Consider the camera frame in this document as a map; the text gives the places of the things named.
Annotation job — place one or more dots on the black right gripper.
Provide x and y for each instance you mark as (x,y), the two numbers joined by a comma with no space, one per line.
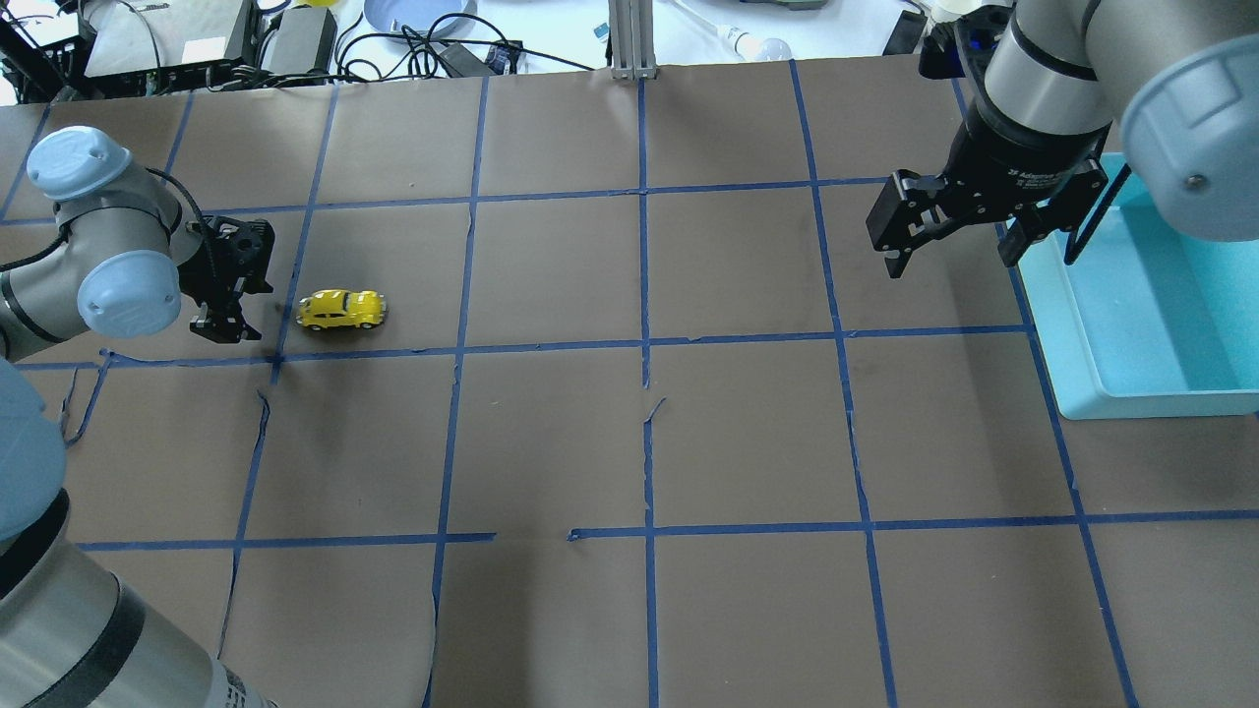
(1023,155)

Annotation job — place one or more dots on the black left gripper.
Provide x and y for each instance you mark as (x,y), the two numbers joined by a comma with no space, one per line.
(232,286)

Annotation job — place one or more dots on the yellow beetle toy car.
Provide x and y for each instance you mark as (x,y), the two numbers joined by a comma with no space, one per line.
(341,308)

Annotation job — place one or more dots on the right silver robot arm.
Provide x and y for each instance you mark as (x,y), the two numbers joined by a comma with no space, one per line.
(1070,100)

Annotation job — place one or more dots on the teal plastic storage bin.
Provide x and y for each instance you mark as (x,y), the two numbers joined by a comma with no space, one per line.
(1147,322)

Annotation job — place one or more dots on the black power adapter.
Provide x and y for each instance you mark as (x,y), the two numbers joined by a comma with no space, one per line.
(301,43)

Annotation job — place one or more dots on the light blue plate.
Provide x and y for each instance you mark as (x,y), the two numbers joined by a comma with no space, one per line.
(390,17)

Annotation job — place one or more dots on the aluminium frame post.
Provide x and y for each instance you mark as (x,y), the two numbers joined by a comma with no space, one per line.
(632,40)

